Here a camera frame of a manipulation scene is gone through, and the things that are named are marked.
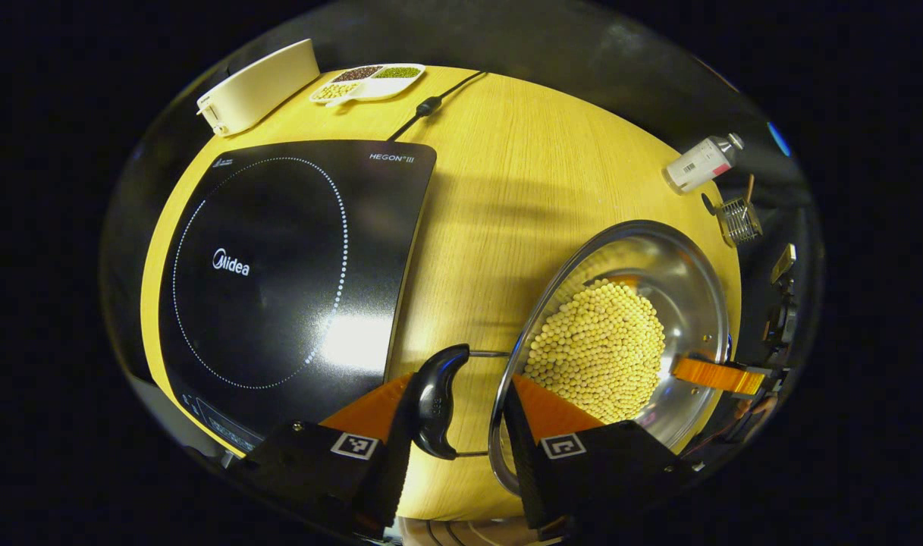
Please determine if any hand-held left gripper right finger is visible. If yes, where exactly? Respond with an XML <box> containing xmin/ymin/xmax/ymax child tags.
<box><xmin>503</xmin><ymin>373</ymin><xmax>694</xmax><ymax>532</ymax></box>

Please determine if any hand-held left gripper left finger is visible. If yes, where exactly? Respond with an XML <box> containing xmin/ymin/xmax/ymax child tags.
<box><xmin>230</xmin><ymin>372</ymin><xmax>416</xmax><ymax>539</ymax></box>

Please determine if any stainless steel pot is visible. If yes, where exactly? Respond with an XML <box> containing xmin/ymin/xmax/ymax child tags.
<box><xmin>404</xmin><ymin>220</ymin><xmax>733</xmax><ymax>498</ymax></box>

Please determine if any pile of yellow soybeans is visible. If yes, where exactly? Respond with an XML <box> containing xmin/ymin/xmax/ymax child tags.
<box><xmin>523</xmin><ymin>278</ymin><xmax>667</xmax><ymax>424</ymax></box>

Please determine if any black induction cooktop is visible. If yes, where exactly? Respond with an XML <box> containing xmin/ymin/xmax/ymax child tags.
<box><xmin>158</xmin><ymin>139</ymin><xmax>438</xmax><ymax>457</ymax></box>

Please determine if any small clear holder cup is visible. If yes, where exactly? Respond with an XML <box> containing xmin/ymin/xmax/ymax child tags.
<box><xmin>715</xmin><ymin>196</ymin><xmax>764</xmax><ymax>248</ymax></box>

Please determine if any clear bottle with white label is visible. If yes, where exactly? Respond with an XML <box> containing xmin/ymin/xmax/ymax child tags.
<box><xmin>664</xmin><ymin>133</ymin><xmax>745</xmax><ymax>196</ymax></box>

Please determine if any white divided plate of beans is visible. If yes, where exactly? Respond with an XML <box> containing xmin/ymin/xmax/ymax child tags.
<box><xmin>309</xmin><ymin>63</ymin><xmax>426</xmax><ymax>108</ymax></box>

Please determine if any white toaster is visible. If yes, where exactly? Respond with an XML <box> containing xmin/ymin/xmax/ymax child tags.
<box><xmin>196</xmin><ymin>38</ymin><xmax>321</xmax><ymax>137</ymax></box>

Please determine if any black power cable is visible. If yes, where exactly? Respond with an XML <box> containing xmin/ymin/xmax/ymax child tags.
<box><xmin>388</xmin><ymin>71</ymin><xmax>486</xmax><ymax>143</ymax></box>

